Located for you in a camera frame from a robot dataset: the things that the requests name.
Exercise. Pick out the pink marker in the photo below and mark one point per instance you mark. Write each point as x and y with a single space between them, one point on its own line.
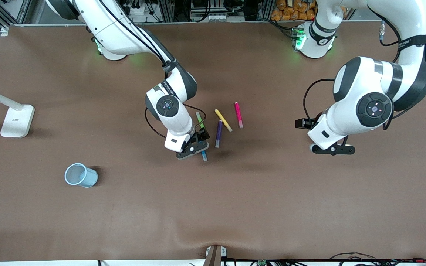
238 113

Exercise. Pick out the camera mount post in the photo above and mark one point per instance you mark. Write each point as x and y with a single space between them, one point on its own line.
215 256

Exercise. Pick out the aluminium frame post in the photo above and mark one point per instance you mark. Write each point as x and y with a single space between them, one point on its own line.
168 11
266 10

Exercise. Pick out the blue marker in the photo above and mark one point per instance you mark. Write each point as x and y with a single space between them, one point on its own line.
204 156

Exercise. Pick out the green marker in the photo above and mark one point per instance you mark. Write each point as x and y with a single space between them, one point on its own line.
199 119

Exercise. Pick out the white power strip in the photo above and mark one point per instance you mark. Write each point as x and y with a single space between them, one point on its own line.
137 10

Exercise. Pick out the orange netted bag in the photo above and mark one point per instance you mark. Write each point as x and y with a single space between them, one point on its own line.
287 13

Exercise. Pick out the yellow marker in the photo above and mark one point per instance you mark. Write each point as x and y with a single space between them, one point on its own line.
222 119

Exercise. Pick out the metal corner bracket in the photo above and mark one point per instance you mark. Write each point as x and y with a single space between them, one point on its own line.
4 31

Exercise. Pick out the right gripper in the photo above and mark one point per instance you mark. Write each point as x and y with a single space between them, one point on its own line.
201 135

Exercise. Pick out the white lamp stand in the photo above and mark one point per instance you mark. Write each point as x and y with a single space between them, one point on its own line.
17 123

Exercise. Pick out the purple marker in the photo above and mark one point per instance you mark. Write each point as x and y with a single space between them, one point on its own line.
219 131

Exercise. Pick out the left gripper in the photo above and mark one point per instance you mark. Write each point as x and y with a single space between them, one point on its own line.
303 123

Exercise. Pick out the light blue cup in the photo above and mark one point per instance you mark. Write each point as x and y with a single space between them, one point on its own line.
75 174

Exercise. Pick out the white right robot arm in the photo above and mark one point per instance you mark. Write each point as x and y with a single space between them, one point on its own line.
124 33

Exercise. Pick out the white terminal block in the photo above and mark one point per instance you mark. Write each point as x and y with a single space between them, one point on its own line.
219 17

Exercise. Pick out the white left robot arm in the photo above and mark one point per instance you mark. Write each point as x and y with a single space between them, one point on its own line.
412 22

